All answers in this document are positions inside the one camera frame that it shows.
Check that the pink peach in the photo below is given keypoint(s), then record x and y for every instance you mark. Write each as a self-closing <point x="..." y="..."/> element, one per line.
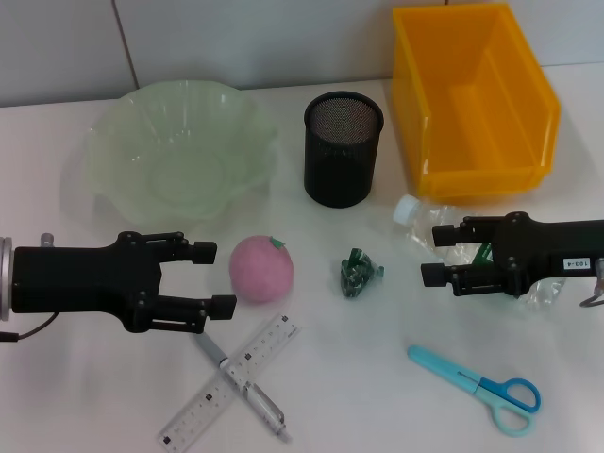
<point x="262" y="273"/>

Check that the black mesh pen holder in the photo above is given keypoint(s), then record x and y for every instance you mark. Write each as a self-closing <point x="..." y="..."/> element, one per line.
<point x="340" y="160"/>

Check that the blue scissors with sheath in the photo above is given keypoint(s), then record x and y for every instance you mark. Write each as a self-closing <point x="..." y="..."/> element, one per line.
<point x="472" y="380"/>

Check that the clear bottle with green label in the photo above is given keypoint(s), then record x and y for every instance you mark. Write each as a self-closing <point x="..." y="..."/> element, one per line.
<point x="407" y="209"/>

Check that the yellow plastic bin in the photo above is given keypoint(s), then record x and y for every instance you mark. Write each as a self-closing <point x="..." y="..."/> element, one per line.
<point x="476" y="94"/>

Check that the transparent plastic ruler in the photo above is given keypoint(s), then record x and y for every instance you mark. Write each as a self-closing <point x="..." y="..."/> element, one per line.
<point x="269" y="347"/>

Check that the grey white pen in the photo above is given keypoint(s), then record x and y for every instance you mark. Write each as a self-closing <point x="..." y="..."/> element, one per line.
<point x="262" y="406"/>

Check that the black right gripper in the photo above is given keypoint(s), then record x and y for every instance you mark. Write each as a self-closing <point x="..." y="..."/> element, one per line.
<point x="557" y="247"/>

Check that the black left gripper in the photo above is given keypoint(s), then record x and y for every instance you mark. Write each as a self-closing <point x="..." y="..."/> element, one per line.
<point x="85" y="278"/>

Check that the translucent green fruit bowl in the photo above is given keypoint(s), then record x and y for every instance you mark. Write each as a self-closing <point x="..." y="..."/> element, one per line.
<point x="165" y="156"/>

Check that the green plastic wrapper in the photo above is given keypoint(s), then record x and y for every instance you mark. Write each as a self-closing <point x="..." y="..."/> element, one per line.
<point x="358" y="273"/>

